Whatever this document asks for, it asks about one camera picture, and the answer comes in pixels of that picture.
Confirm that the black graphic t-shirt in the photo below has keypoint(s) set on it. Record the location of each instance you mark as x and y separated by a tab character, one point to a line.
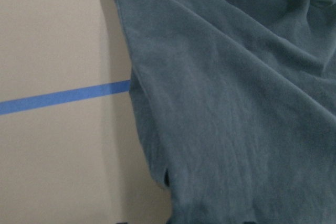
234	102

